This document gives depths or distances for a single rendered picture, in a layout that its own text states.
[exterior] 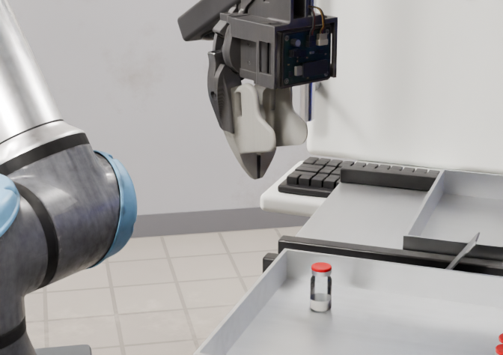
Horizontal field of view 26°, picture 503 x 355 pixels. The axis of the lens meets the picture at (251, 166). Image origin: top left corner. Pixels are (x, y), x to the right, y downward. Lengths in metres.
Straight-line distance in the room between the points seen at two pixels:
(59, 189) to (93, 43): 2.47
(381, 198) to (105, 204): 0.45
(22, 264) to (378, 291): 0.37
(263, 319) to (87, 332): 2.03
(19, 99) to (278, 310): 0.34
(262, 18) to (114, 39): 2.67
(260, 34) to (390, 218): 0.54
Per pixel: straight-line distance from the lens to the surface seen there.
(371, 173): 1.49
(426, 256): 1.21
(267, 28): 0.88
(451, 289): 1.15
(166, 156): 3.68
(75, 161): 1.13
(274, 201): 1.68
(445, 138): 1.82
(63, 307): 3.27
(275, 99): 0.97
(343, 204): 1.42
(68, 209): 1.11
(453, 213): 1.40
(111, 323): 3.15
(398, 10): 1.80
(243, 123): 0.95
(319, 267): 1.10
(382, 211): 1.40
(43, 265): 1.09
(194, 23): 0.99
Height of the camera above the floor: 1.35
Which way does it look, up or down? 17 degrees down
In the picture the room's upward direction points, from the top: straight up
